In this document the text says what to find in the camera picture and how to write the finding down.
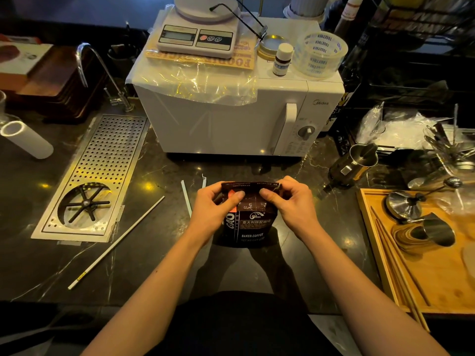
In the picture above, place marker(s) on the person's right hand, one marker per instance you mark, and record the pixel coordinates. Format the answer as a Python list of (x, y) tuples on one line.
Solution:
[(297, 211)]

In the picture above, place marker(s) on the person's left hand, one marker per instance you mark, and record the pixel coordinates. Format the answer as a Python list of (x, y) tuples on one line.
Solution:
[(211, 215)]

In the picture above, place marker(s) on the light blue sealing clip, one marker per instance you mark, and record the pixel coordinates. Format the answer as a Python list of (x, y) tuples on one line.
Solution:
[(186, 199)]

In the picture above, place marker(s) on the dark brown coffee bag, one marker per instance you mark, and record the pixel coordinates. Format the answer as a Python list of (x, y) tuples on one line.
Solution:
[(252, 226)]

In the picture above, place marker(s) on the person's right forearm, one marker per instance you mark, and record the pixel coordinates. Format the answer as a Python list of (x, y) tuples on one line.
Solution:
[(356, 292)]

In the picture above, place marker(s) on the person's left forearm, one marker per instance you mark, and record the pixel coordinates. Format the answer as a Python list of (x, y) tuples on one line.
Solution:
[(156, 292)]

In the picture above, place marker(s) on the black marble countertop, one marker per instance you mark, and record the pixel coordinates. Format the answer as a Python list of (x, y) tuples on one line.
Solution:
[(156, 170)]

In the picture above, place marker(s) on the crumpled white plastic bag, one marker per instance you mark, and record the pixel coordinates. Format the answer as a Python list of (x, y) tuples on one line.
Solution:
[(397, 131)]

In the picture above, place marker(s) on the clear plastic bag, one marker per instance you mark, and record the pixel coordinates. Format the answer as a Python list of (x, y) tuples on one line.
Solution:
[(462, 203)]

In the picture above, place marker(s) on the steel milk pitcher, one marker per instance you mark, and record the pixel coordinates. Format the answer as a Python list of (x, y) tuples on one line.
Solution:
[(352, 166)]

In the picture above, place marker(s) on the white microwave oven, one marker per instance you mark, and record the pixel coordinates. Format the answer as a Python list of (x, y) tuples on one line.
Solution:
[(230, 133)]

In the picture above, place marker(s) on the long thin white stick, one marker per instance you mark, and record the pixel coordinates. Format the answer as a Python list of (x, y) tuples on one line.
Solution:
[(115, 244)]

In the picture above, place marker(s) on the round steel lid with knob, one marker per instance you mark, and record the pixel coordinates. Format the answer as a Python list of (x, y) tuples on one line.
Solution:
[(402, 206)]

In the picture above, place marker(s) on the stack of brown coasters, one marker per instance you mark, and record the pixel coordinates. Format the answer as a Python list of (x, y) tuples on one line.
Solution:
[(402, 237)]

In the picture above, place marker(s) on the perforated steel drain tray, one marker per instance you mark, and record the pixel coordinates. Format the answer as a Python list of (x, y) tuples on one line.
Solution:
[(111, 151)]

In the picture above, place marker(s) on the wooden chopstick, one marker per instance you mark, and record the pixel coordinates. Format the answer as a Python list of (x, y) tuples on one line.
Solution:
[(404, 280)]

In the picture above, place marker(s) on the flat steel scoop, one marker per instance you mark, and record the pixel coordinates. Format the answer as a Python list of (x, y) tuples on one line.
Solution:
[(423, 181)]

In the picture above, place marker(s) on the clear plastic sheet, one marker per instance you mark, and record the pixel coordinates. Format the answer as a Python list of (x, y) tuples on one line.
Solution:
[(200, 85)]

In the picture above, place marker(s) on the chrome curved faucet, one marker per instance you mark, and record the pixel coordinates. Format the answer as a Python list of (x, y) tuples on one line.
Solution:
[(128, 106)]

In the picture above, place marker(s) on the small steel measuring cup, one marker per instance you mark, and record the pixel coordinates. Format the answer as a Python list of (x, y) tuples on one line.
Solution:
[(436, 231)]

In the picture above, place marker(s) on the clear printed tape roll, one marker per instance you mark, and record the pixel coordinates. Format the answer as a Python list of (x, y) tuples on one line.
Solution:
[(319, 64)]

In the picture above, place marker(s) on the small white-capped bottle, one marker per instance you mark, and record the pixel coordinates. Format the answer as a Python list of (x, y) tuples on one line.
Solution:
[(282, 61)]

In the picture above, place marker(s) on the light wooden tray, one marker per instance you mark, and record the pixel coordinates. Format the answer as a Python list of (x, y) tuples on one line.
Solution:
[(441, 278)]

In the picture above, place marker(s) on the bunch of steel bar tools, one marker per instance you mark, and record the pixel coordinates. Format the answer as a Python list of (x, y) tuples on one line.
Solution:
[(445, 144)]

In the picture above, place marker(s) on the yellow printed paper card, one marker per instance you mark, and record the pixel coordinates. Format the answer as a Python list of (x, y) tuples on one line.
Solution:
[(245, 55)]

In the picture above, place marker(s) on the gold round tin lid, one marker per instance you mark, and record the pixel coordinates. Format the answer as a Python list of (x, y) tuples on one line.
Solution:
[(271, 44)]

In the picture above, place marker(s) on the clear utensil container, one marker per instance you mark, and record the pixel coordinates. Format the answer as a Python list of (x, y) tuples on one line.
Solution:
[(460, 166)]

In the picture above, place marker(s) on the white digital kitchen scale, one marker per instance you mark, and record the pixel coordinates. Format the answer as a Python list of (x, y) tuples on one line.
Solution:
[(196, 38)]

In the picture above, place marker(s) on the black cup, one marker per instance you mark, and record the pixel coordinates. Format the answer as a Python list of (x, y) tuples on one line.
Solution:
[(122, 61)]

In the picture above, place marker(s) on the beige round paper disc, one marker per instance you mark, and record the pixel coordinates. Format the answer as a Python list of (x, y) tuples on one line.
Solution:
[(469, 261)]

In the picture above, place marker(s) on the black thin-framed eyeglasses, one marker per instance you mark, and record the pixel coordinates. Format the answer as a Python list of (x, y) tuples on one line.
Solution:
[(264, 33)]

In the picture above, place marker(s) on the white paper roll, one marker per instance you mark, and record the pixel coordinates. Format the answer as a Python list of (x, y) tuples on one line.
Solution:
[(28, 140)]

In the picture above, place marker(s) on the stack of dark wooden trays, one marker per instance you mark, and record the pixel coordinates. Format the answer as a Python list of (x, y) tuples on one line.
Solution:
[(59, 85)]

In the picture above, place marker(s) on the white ribbed cup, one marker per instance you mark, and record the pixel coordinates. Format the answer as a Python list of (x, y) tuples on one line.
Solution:
[(308, 3)]

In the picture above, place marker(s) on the dark bottle with white cap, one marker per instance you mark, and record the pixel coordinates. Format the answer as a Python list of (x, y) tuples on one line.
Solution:
[(352, 7)]

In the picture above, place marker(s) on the clear glass cup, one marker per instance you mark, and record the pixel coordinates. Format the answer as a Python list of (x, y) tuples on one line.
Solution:
[(2, 107)]

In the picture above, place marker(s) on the white printed flat box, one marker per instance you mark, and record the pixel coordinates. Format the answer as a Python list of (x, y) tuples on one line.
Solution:
[(26, 59)]

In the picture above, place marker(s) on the red flat box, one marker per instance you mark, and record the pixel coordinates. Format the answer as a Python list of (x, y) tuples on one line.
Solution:
[(18, 38)]

